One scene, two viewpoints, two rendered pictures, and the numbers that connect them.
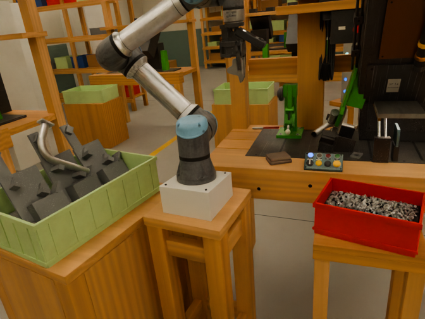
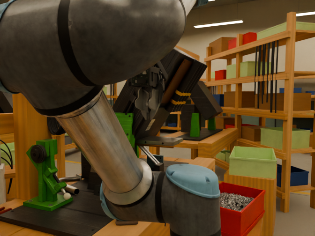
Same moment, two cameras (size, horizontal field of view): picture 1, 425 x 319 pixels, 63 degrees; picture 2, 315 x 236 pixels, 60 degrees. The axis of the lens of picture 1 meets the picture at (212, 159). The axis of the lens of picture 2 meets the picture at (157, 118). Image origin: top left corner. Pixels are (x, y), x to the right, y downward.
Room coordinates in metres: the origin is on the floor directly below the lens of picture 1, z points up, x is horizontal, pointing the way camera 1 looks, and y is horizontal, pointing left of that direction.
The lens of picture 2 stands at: (1.27, 0.67, 1.35)
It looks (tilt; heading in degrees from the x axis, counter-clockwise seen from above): 4 degrees down; 272
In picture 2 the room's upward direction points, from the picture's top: straight up
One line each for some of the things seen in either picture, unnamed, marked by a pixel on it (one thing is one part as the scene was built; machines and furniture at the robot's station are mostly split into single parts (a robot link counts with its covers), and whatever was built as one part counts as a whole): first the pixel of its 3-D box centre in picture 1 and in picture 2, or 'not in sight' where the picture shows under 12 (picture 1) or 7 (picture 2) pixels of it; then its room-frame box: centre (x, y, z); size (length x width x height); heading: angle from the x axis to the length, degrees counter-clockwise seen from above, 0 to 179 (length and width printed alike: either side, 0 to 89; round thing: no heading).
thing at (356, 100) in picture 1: (355, 90); (123, 133); (1.49, -0.65, 1.17); 0.13 x 0.12 x 0.20; 69
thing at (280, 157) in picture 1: (278, 157); (127, 215); (1.42, -0.29, 0.91); 0.10 x 0.08 x 0.03; 97
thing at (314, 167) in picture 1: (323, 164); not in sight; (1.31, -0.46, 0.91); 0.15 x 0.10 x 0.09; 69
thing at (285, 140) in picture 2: not in sight; (247, 107); (0.03, -3.65, 1.19); 2.30 x 0.55 x 2.39; 107
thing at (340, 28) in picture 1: (349, 25); not in sight; (1.76, -0.72, 1.42); 0.17 x 0.12 x 0.15; 69
